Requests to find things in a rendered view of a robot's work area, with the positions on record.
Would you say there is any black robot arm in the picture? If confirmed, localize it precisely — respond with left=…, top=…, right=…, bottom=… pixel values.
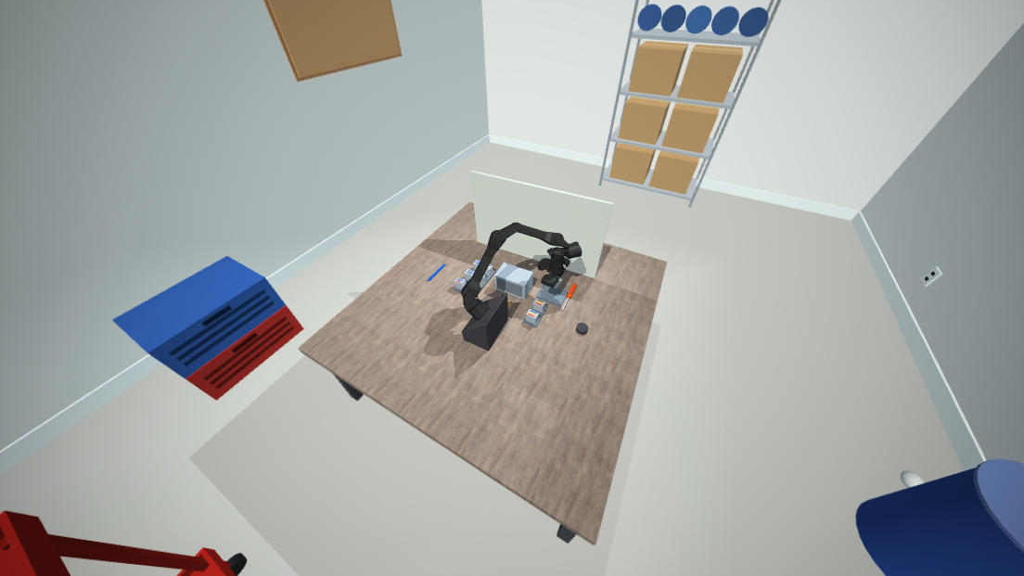
left=461, top=223, right=582, bottom=321

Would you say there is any orange-handled screwdriver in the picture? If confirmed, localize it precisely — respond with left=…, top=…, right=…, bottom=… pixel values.
left=562, top=284, right=577, bottom=310

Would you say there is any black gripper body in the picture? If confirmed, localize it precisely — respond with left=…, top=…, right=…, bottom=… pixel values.
left=541, top=258, right=570, bottom=288

